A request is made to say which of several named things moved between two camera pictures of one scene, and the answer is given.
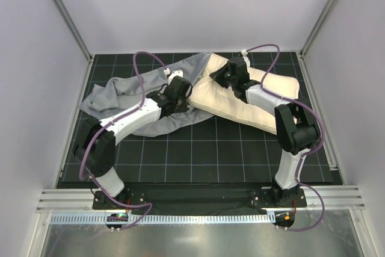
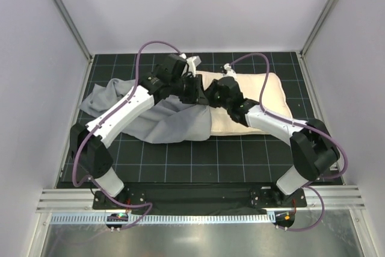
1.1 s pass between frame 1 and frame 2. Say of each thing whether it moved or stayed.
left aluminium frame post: stayed
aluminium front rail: stayed
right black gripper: moved
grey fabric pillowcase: moved
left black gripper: moved
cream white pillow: moved
